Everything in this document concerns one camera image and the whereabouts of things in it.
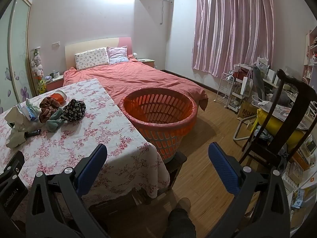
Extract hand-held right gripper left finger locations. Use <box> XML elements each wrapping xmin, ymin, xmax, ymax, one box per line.
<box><xmin>25</xmin><ymin>143</ymin><xmax>108</xmax><ymax>238</ymax></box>

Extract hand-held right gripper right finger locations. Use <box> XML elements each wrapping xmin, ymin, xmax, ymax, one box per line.
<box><xmin>207</xmin><ymin>142</ymin><xmax>291</xmax><ymax>238</ymax></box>

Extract blue snack bag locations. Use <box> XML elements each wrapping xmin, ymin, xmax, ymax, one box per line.
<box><xmin>4</xmin><ymin>105</ymin><xmax>28</xmax><ymax>149</ymax></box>

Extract green cloth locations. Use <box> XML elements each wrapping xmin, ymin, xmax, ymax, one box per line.
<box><xmin>47</xmin><ymin>108</ymin><xmax>65</xmax><ymax>132</ymax></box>

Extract orange plastic laundry basket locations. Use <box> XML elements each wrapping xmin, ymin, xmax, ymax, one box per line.
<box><xmin>119</xmin><ymin>87</ymin><xmax>199</xmax><ymax>163</ymax></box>

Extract pink floral tablecloth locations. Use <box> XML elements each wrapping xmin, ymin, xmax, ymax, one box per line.
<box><xmin>0</xmin><ymin>78</ymin><xmax>171</xmax><ymax>214</ymax></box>

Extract dark wooden stool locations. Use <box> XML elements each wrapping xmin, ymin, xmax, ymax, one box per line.
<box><xmin>162</xmin><ymin>151</ymin><xmax>188</xmax><ymax>191</ymax></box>

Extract black mesh mat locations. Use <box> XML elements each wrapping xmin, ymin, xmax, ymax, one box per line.
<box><xmin>25</xmin><ymin>128</ymin><xmax>42</xmax><ymax>138</ymax></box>

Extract brown paper bag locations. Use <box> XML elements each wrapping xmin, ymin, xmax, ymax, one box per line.
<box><xmin>237</xmin><ymin>100</ymin><xmax>258</xmax><ymax>123</ymax></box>

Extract black floral cloth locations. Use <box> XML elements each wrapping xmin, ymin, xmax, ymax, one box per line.
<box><xmin>60</xmin><ymin>99</ymin><xmax>87</xmax><ymax>122</ymax></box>

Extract person's leg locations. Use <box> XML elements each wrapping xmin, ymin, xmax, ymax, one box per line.
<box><xmin>168</xmin><ymin>198</ymin><xmax>196</xmax><ymax>238</ymax></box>

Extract yellow cushion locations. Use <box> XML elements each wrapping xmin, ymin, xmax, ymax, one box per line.
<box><xmin>256</xmin><ymin>108</ymin><xmax>310</xmax><ymax>144</ymax></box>

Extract white trolley shelf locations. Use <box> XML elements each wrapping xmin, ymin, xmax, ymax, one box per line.
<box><xmin>228</xmin><ymin>64</ymin><xmax>253</xmax><ymax>111</ymax></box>

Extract brown striped cloth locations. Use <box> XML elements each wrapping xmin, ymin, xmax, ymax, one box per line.
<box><xmin>39</xmin><ymin>97</ymin><xmax>62</xmax><ymax>124</ymax></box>

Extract clear plastic container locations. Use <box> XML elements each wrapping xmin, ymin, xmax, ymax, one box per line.
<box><xmin>17</xmin><ymin>99</ymin><xmax>42</xmax><ymax>122</ymax></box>

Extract printed paper sheet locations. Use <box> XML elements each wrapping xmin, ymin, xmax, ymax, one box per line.
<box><xmin>258</xmin><ymin>103</ymin><xmax>312</xmax><ymax>129</ymax></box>

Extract pile of cardboard boxes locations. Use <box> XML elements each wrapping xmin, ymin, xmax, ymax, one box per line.
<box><xmin>282</xmin><ymin>139</ymin><xmax>317</xmax><ymax>228</ymax></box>

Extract white paper bag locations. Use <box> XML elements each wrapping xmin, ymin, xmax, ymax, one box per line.
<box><xmin>241</xmin><ymin>76</ymin><xmax>254</xmax><ymax>96</ymax></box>

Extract pink nightstand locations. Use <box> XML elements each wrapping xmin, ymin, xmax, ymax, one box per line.
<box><xmin>46</xmin><ymin>76</ymin><xmax>65</xmax><ymax>92</ymax></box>

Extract coral bed blanket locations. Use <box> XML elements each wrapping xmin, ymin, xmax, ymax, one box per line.
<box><xmin>63</xmin><ymin>58</ymin><xmax>208</xmax><ymax>112</ymax></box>

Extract floral white pillow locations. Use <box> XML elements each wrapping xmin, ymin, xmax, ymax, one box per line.
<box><xmin>75</xmin><ymin>47</ymin><xmax>111</xmax><ymax>71</ymax></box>

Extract dark wooden chair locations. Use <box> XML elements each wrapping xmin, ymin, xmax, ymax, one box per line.
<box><xmin>239</xmin><ymin>69</ymin><xmax>317</xmax><ymax>171</ymax></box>

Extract column of plush toys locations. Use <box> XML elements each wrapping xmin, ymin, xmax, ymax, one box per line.
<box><xmin>31</xmin><ymin>48</ymin><xmax>47</xmax><ymax>95</ymax></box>

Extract pink striped pillow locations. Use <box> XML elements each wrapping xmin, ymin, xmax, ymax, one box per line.
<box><xmin>106</xmin><ymin>46</ymin><xmax>129</xmax><ymax>65</ymax></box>

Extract wooden nightstand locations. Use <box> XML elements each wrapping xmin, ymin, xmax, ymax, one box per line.
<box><xmin>136</xmin><ymin>58</ymin><xmax>156</xmax><ymax>68</ymax></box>

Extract cream and pink headboard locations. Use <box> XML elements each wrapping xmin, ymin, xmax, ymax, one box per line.
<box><xmin>65</xmin><ymin>37</ymin><xmax>133</xmax><ymax>71</ymax></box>

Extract wardrobe with purple flowers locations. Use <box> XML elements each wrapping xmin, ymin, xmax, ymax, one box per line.
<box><xmin>0</xmin><ymin>0</ymin><xmax>34</xmax><ymax>114</ymax></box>

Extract pink satin curtain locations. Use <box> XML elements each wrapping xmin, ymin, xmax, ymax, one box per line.
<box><xmin>192</xmin><ymin>0</ymin><xmax>275</xmax><ymax>78</ymax></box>

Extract white metal tube frame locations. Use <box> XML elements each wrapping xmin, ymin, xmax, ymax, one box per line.
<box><xmin>233</xmin><ymin>118</ymin><xmax>251</xmax><ymax>142</ymax></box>

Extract white wire rack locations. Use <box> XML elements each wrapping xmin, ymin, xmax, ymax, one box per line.
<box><xmin>214</xmin><ymin>73</ymin><xmax>234</xmax><ymax>105</ymax></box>

